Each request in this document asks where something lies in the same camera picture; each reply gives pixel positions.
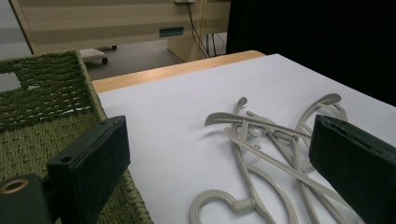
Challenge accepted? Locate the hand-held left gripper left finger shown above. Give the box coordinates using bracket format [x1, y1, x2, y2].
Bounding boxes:
[46, 115, 131, 224]

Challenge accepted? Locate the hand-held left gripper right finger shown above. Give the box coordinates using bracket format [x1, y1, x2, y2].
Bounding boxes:
[308, 114, 396, 224]

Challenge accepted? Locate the grey plastic hanger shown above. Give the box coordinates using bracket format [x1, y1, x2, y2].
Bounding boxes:
[204, 111, 359, 218]
[294, 92, 349, 150]
[189, 96, 316, 224]

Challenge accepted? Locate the green woven basket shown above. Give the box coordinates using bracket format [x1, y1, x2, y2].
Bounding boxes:
[0, 49, 154, 224]

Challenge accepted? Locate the black curtain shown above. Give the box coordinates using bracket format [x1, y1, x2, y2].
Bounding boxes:
[225, 0, 396, 106]

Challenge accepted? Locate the beige cabinet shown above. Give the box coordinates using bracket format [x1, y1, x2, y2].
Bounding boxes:
[8, 0, 232, 63]

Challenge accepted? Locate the black cable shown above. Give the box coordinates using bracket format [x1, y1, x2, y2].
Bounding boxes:
[185, 0, 210, 59]

